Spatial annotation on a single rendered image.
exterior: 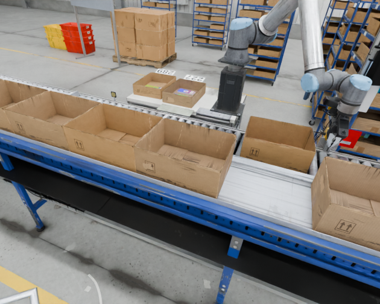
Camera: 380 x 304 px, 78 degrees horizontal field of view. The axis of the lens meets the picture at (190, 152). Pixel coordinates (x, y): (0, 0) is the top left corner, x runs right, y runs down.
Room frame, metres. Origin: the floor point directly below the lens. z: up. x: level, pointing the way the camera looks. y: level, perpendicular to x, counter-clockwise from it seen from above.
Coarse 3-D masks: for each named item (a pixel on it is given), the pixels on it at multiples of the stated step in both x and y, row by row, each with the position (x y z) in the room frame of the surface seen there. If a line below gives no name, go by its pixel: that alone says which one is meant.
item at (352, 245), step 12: (0, 132) 1.06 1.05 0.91; (36, 144) 0.97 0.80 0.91; (72, 156) 0.89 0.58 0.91; (120, 168) 0.80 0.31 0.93; (156, 180) 0.74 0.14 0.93; (192, 192) 0.68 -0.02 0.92; (228, 204) 0.63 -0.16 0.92; (264, 216) 0.58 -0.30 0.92; (300, 228) 0.54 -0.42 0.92; (336, 240) 0.50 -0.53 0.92; (372, 252) 0.46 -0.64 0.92
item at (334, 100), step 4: (324, 100) 1.39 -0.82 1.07; (328, 100) 1.37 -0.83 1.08; (332, 100) 1.36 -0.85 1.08; (336, 100) 1.36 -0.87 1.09; (324, 104) 1.38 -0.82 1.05; (328, 104) 1.36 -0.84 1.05; (332, 104) 1.36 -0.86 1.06; (336, 104) 1.35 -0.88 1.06; (328, 108) 1.39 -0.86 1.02; (332, 108) 1.37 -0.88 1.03; (336, 108) 1.35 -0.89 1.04; (328, 112) 1.37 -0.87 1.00; (332, 112) 1.36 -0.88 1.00; (336, 112) 1.36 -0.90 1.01
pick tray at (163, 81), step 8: (152, 72) 2.41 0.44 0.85; (144, 80) 2.27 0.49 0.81; (152, 80) 2.41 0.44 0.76; (160, 80) 2.38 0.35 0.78; (168, 80) 2.36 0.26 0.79; (136, 88) 2.04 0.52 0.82; (144, 88) 2.02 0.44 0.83; (152, 88) 1.99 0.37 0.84; (144, 96) 2.02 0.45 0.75; (152, 96) 2.00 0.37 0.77; (160, 96) 1.97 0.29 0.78
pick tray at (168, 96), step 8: (176, 80) 2.21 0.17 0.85; (184, 80) 2.26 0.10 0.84; (168, 88) 2.04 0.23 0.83; (176, 88) 2.20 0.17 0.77; (184, 88) 2.26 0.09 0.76; (192, 88) 2.23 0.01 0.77; (200, 88) 2.20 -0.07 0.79; (168, 96) 1.90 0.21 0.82; (176, 96) 1.87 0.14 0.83; (184, 96) 1.85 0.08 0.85; (192, 96) 2.07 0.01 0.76; (200, 96) 2.04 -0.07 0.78; (176, 104) 1.88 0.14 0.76; (184, 104) 1.85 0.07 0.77; (192, 104) 1.85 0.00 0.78
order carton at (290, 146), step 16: (256, 128) 1.40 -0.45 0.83; (272, 128) 1.37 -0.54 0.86; (288, 128) 1.35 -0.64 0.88; (304, 128) 1.32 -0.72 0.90; (256, 144) 1.12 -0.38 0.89; (272, 144) 1.10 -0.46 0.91; (288, 144) 1.33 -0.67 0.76; (304, 144) 1.30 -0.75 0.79; (256, 160) 1.12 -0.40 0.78; (272, 160) 1.09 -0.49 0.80; (288, 160) 1.06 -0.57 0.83; (304, 160) 1.04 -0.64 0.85
